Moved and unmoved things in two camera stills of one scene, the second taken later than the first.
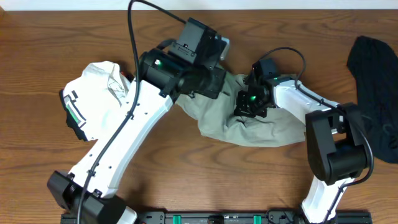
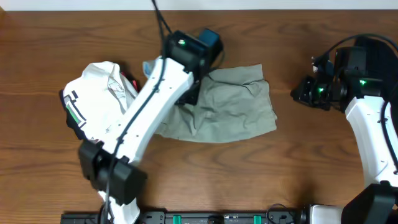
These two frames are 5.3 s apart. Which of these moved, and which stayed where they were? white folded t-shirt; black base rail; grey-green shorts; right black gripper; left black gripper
Moved: left black gripper; grey-green shorts; right black gripper
Stayed: white folded t-shirt; black base rail
